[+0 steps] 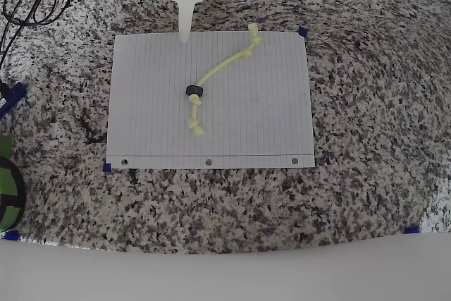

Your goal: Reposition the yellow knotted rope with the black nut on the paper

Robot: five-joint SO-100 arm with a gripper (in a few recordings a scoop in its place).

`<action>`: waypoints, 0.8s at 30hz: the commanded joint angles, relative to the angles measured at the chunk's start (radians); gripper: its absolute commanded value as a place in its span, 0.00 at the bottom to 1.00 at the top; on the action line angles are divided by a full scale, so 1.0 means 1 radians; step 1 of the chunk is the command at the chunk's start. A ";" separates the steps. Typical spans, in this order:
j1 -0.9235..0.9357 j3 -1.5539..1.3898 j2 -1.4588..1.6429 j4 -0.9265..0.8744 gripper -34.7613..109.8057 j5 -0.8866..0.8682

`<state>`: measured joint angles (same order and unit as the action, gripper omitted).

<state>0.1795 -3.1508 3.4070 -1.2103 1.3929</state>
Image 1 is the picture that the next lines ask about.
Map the yellow-green knotted rope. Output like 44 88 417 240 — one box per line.
186 23 262 137

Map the small black ring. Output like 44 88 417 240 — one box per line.
185 85 205 99

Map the lined paper sheet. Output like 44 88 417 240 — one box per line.
105 31 316 170

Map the green tape strip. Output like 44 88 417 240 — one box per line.
0 133 15 157

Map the green and black camera stand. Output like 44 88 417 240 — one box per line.
0 155 27 232

